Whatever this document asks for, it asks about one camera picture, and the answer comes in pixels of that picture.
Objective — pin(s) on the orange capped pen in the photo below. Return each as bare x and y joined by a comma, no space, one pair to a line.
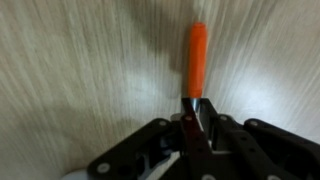
197,62

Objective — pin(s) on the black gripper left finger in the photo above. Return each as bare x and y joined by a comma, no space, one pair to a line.
196,144

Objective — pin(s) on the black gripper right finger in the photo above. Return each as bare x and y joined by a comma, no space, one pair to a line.
216,126

